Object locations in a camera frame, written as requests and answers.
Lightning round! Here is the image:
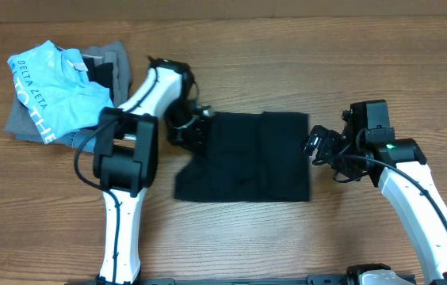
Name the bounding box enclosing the black t-shirt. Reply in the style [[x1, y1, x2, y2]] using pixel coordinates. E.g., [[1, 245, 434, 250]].
[[174, 112, 311, 203]]

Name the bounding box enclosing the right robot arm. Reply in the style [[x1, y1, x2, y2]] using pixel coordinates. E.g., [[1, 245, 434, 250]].
[[304, 123, 447, 284]]

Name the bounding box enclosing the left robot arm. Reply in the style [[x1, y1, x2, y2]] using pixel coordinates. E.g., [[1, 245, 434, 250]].
[[93, 58, 211, 284]]

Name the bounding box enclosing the black folded garment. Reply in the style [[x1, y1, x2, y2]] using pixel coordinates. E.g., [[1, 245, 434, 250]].
[[83, 58, 114, 100]]

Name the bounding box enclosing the blue denim garment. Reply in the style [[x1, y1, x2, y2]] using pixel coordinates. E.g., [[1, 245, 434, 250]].
[[55, 129, 96, 153]]

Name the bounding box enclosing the light blue printed t-shirt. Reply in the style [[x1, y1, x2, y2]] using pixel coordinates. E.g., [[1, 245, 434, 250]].
[[6, 40, 113, 144]]

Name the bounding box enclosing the grey folded garment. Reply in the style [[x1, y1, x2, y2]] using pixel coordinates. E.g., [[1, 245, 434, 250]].
[[5, 41, 132, 143]]

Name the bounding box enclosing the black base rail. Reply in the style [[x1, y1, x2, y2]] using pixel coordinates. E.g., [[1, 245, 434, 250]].
[[68, 272, 418, 285]]

